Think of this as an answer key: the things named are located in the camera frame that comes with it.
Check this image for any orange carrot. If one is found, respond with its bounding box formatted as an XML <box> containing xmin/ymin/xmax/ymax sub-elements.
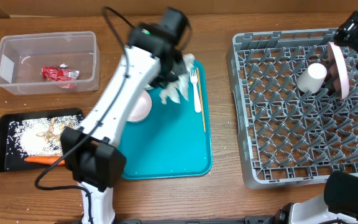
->
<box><xmin>24</xmin><ymin>156</ymin><xmax>60</xmax><ymax>165</ymax></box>

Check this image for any white paper cup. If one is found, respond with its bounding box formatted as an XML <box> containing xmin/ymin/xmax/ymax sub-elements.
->
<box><xmin>296</xmin><ymin>63</ymin><xmax>327</xmax><ymax>93</ymax></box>

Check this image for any clear plastic bin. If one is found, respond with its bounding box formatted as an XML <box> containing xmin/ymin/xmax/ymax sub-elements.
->
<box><xmin>0</xmin><ymin>31</ymin><xmax>100</xmax><ymax>95</ymax></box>

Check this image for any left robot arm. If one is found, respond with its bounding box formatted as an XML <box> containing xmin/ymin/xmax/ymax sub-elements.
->
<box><xmin>60</xmin><ymin>7</ymin><xmax>190</xmax><ymax>223</ymax></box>

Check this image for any twisted white napkin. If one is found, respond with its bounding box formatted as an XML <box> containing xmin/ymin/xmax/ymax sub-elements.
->
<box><xmin>159</xmin><ymin>81</ymin><xmax>185</xmax><ymax>105</ymax></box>

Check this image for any white plastic fork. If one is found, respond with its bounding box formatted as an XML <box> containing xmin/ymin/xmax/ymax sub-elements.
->
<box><xmin>190</xmin><ymin>69</ymin><xmax>201</xmax><ymax>113</ymax></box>

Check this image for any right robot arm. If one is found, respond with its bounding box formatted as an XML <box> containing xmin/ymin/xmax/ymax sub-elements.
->
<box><xmin>264</xmin><ymin>11</ymin><xmax>358</xmax><ymax>223</ymax></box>

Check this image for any black plastic tray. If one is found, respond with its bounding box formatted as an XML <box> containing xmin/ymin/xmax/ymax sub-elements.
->
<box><xmin>0</xmin><ymin>108</ymin><xmax>83</xmax><ymax>172</ymax></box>

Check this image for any white bowl with peanuts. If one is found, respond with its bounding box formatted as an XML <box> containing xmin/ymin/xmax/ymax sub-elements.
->
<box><xmin>127</xmin><ymin>90</ymin><xmax>152</xmax><ymax>123</ymax></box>

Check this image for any red ketchup packet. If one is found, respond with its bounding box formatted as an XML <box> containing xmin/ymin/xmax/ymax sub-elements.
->
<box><xmin>41</xmin><ymin>64</ymin><xmax>80</xmax><ymax>82</ymax></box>

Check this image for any grey dishwasher rack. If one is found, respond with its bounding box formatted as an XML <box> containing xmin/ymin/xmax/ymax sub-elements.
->
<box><xmin>226</xmin><ymin>29</ymin><xmax>358</xmax><ymax>189</ymax></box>

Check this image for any pile of white rice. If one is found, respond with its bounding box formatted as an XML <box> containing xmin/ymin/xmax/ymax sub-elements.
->
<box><xmin>14</xmin><ymin>115</ymin><xmax>80</xmax><ymax>157</ymax></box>

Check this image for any white round plate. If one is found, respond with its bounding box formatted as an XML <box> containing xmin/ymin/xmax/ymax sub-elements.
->
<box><xmin>327</xmin><ymin>42</ymin><xmax>349</xmax><ymax>100</ymax></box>

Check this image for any teal serving tray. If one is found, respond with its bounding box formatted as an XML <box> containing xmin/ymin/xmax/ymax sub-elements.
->
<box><xmin>119</xmin><ymin>61</ymin><xmax>213</xmax><ymax>180</ymax></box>

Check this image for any wooden chopstick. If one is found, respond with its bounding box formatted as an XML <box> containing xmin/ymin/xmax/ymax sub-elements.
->
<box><xmin>196</xmin><ymin>67</ymin><xmax>206</xmax><ymax>133</ymax></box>

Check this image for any pile of peanuts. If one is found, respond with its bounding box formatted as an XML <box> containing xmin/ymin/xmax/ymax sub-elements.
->
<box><xmin>36</xmin><ymin>118</ymin><xmax>74</xmax><ymax>143</ymax></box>

